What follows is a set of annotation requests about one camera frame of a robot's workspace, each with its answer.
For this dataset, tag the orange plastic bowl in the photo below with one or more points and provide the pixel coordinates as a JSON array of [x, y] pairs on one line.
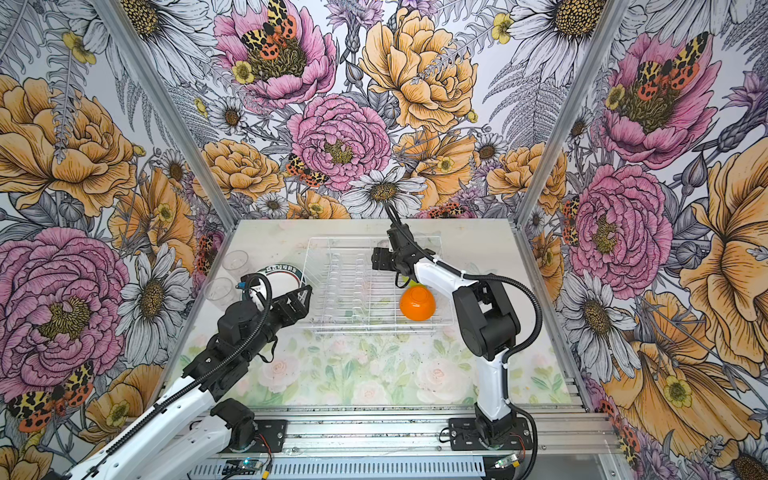
[[417, 303]]

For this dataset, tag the white wire dish rack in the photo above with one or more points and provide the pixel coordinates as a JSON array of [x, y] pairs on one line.
[[350, 297]]

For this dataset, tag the small green circuit board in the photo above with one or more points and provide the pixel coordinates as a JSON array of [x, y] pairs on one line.
[[244, 467]]

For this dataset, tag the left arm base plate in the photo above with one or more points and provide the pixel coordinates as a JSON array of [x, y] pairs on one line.
[[269, 436]]

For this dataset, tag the aluminium front rail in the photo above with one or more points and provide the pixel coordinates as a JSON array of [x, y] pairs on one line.
[[389, 431]]

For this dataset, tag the clear glass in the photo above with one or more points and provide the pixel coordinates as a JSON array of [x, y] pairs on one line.
[[237, 263], [221, 292]]

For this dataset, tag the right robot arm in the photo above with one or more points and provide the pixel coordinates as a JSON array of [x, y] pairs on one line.
[[487, 323]]

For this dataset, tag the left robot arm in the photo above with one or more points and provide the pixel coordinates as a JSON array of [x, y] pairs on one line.
[[194, 420]]

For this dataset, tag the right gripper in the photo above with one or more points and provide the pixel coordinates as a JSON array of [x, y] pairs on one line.
[[380, 258]]

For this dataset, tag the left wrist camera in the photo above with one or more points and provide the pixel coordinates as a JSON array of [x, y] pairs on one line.
[[252, 288]]

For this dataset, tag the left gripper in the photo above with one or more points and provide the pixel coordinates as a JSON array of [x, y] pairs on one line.
[[300, 309]]

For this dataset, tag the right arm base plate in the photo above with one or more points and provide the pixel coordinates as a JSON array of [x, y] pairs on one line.
[[470, 434]]

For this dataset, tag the red green rimmed plate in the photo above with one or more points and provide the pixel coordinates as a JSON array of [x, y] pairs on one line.
[[282, 277]]

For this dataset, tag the white slotted cable duct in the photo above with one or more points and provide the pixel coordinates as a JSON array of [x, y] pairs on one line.
[[370, 467]]

